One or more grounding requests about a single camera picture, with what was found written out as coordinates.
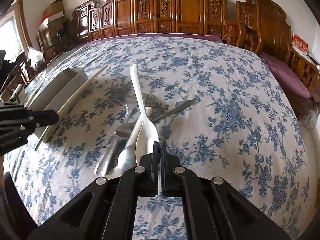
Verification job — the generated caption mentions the red paper box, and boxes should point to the red paper box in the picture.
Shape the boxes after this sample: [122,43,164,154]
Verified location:
[292,33,308,56]

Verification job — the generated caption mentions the white handled metal spoon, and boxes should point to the white handled metal spoon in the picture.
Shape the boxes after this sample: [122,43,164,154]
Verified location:
[106,115,142,179]

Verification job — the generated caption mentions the blue floral tablecloth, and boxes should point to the blue floral tablecloth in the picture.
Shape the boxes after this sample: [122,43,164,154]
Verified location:
[4,36,311,239]

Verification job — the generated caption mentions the stacked cardboard boxes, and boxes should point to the stacked cardboard boxes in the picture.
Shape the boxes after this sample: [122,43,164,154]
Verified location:
[37,0,71,55]

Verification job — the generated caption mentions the wooden armchair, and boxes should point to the wooden armchair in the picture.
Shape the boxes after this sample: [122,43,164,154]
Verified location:
[221,20,264,55]

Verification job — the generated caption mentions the silver metal spoon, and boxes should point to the silver metal spoon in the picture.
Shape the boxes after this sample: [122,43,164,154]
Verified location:
[94,135,120,177]

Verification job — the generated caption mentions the grey rectangular utensil tray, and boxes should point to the grey rectangular utensil tray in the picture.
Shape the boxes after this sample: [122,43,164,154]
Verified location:
[23,67,88,142]

